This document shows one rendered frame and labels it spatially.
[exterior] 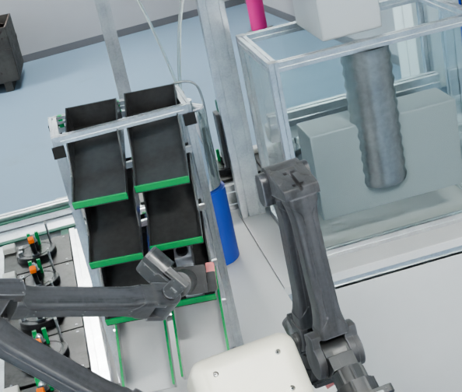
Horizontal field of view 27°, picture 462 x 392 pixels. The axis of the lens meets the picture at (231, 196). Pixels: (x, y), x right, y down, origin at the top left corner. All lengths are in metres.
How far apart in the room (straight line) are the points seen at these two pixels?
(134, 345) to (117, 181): 0.46
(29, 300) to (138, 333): 0.64
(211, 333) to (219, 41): 1.25
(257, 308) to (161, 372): 0.60
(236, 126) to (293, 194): 1.64
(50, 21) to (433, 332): 8.14
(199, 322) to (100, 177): 0.48
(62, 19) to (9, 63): 1.35
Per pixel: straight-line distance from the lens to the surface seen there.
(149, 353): 2.55
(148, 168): 2.37
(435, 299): 3.33
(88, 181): 2.37
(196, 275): 2.27
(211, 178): 3.21
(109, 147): 2.43
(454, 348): 3.46
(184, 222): 2.42
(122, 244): 2.41
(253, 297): 3.10
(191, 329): 2.56
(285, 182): 1.92
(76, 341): 2.89
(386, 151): 3.16
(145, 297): 2.08
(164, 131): 2.45
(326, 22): 3.07
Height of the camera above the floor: 2.35
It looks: 23 degrees down
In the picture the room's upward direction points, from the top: 12 degrees counter-clockwise
